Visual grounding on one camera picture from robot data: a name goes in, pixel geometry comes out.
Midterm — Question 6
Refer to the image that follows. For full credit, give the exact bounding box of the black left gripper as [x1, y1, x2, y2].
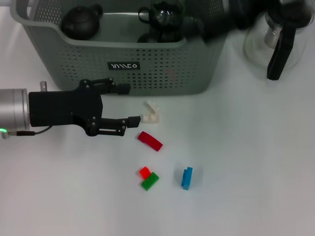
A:
[29, 77, 142, 137]

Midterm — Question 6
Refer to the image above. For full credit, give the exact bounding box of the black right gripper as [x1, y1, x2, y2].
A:
[183, 0, 269, 44]

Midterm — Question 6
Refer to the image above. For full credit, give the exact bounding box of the dark red curved block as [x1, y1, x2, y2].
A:
[137, 131, 163, 152]

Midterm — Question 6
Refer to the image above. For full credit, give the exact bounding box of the white toy block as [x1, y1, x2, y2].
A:
[144, 100, 159, 115]
[140, 113, 160, 123]

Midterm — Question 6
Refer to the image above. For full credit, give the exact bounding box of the grey-green perforated storage bin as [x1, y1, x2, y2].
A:
[9, 0, 241, 96]

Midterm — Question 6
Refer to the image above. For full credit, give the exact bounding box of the small red toy block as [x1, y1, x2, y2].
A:
[138, 166, 151, 178]

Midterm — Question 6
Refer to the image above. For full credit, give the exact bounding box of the green rectangular toy block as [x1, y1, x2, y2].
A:
[140, 172, 160, 192]

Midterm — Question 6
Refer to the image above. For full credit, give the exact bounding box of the blue toy block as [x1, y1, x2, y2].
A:
[180, 166, 193, 191]

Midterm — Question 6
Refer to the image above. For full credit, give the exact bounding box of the dark clay teapot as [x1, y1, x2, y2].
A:
[61, 3, 103, 40]

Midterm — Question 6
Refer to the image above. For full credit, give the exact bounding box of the glass carafe black handle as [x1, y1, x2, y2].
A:
[243, 4, 315, 81]

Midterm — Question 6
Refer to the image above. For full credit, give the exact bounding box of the left arm cable with plug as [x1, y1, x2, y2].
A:
[0, 126, 54, 140]

